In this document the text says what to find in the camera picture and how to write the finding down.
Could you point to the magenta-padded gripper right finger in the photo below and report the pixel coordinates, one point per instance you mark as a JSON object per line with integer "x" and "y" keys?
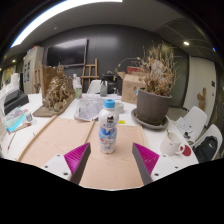
{"x": 166, "y": 166}

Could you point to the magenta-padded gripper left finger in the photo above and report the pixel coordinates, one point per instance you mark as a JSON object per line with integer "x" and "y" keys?
{"x": 55, "y": 165}

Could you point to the white blue-capped drink bottle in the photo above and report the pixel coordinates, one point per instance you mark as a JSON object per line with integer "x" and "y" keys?
{"x": 107, "y": 130}

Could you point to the white mug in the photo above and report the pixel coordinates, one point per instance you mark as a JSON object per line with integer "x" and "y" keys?
{"x": 170, "y": 145}

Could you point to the wooden stirring stick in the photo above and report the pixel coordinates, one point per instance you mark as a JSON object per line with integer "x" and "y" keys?
{"x": 168, "y": 135}

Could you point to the black backpack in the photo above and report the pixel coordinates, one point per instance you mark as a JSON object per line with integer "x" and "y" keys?
{"x": 206, "y": 150}

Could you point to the stack of books and papers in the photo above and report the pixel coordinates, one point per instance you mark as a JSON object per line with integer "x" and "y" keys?
{"x": 183, "y": 126}

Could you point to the grey plant saucer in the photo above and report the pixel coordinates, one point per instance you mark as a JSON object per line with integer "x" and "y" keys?
{"x": 150, "y": 126}

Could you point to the white chair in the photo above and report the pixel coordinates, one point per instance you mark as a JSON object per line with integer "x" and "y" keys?
{"x": 198, "y": 116}
{"x": 94, "y": 87}
{"x": 218, "y": 131}

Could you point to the colourful booklets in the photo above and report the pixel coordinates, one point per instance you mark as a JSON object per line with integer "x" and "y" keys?
{"x": 16, "y": 120}

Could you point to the dried plant in grey pot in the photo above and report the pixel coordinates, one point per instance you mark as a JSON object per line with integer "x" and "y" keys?
{"x": 153, "y": 106}

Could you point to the small yellow strip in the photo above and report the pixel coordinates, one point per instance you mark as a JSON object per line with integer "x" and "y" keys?
{"x": 121, "y": 122}

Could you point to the brown carved relief sculpture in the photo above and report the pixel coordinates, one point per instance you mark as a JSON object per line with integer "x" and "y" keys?
{"x": 58, "y": 91}

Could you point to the wooden figure sculpture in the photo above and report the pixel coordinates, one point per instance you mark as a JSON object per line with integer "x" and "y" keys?
{"x": 201, "y": 100}

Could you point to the black desktop device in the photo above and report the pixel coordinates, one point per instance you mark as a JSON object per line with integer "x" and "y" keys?
{"x": 15, "y": 101}

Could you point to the small white bowl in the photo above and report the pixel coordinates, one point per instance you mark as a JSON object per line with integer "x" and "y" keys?
{"x": 119, "y": 107}

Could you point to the green-labelled white bottle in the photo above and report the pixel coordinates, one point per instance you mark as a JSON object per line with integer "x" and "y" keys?
{"x": 78, "y": 89}

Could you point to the cardboard box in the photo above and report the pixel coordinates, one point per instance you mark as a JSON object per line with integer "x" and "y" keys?
{"x": 130, "y": 88}

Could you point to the clear spray bottle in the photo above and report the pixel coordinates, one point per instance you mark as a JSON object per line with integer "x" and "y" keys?
{"x": 103, "y": 89}

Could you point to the white cabinet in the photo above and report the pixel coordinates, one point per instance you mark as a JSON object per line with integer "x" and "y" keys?
{"x": 31, "y": 70}

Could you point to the wooden easel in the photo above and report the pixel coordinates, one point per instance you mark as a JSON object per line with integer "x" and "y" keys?
{"x": 90, "y": 71}

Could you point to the round ceiling spotlight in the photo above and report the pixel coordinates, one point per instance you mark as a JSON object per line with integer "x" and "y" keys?
{"x": 214, "y": 50}
{"x": 186, "y": 43}

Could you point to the long ceiling light strip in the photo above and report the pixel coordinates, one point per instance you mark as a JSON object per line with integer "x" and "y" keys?
{"x": 50, "y": 15}

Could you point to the light wooden frame panel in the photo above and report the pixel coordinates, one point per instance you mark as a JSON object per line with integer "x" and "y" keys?
{"x": 60, "y": 136}

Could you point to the dark wall screen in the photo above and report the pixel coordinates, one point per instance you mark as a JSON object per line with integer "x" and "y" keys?
{"x": 66, "y": 52}

